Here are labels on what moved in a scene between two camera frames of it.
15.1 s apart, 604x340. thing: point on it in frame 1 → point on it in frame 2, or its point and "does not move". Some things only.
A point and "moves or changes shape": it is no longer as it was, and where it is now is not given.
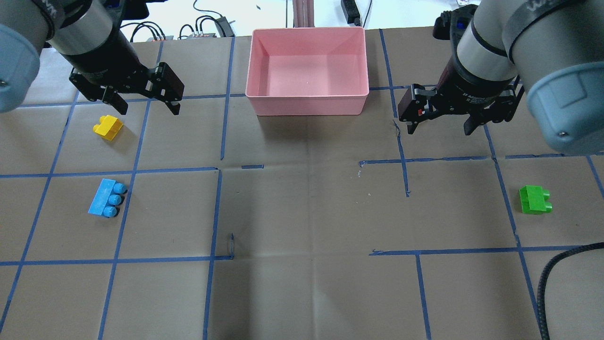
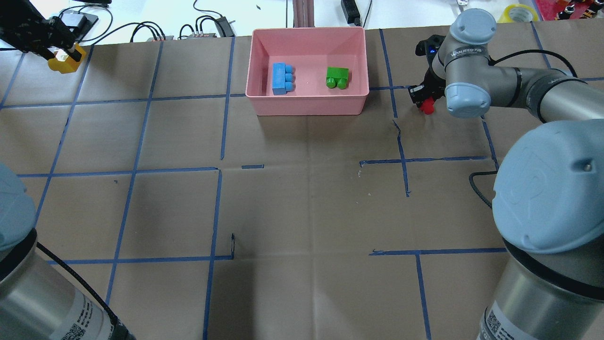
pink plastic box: [308, 71] does not move
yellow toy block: [109, 127] → [69, 65]
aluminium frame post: [303, 14] does not move
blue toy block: [107, 197] → [282, 78]
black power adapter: [228, 30] does not move
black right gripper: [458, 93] → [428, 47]
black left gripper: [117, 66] → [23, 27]
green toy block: [534, 199] moves or changes shape
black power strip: [351, 12] does not move
